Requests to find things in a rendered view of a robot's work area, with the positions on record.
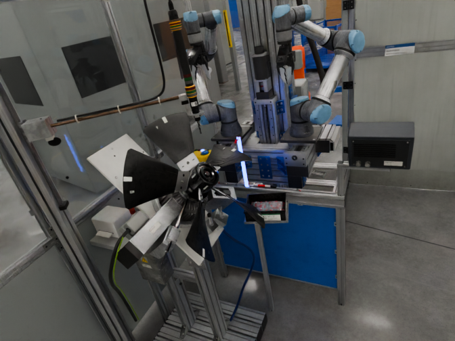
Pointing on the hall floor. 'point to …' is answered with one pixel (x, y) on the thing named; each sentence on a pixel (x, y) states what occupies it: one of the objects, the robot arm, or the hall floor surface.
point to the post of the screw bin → (264, 266)
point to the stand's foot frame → (248, 323)
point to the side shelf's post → (159, 299)
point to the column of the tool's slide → (63, 226)
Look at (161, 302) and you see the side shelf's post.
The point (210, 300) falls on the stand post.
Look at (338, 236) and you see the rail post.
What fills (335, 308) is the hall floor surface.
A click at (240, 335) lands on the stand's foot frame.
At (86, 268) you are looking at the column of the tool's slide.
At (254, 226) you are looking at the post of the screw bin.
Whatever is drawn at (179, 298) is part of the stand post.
